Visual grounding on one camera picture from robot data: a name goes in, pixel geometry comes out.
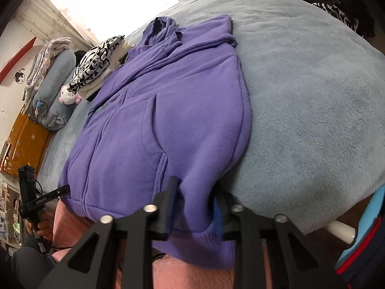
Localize black white-patterned garment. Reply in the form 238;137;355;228
293;0;360;32

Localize blue red-trimmed bag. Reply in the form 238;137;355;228
334;185;385;289

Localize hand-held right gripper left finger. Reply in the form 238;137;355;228
38;176;181;289

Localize person's left hand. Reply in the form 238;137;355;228
26;214;55;240

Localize white and pink plush toy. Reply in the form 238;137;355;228
58;84;83;106

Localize black and white printed cloth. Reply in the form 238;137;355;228
66;34;127;94

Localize black knitted garment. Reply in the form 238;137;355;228
298;0;376;38

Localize wall paper clippings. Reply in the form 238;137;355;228
0;141;22;247

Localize white pipe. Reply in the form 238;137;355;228
328;220;357;245

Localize orange wooden headboard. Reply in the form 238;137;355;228
6;104;55;177

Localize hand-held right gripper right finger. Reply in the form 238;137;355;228
212;194;351;289

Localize grey-blue rolled quilt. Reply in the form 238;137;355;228
33;50;77;103
32;66;79;131

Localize white floral blanket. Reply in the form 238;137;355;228
24;37;73;106

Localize red wall decoration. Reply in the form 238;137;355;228
0;36;37;80

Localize person's pink pants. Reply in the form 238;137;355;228
52;202;238;289

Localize grey-blue fleece bed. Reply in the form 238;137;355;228
39;0;385;235

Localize purple zip hoodie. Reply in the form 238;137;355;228
58;14;252;270

